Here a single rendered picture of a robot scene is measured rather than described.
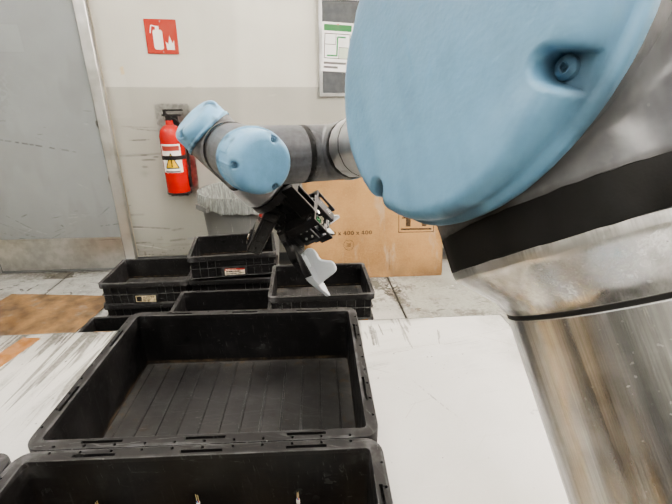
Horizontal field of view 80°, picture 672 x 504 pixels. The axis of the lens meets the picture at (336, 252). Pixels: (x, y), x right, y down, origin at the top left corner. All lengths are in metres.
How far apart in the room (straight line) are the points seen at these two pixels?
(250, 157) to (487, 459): 0.64
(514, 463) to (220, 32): 2.84
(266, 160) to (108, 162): 2.86
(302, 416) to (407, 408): 0.28
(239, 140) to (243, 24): 2.62
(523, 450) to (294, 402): 0.42
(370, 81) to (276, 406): 0.59
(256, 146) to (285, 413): 0.41
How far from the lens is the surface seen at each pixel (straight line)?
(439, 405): 0.91
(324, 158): 0.53
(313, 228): 0.66
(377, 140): 0.16
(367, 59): 0.17
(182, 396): 0.75
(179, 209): 3.27
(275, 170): 0.48
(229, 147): 0.48
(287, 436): 0.51
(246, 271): 1.93
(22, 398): 1.11
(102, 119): 3.27
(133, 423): 0.73
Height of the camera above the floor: 1.30
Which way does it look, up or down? 22 degrees down
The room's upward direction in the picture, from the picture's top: straight up
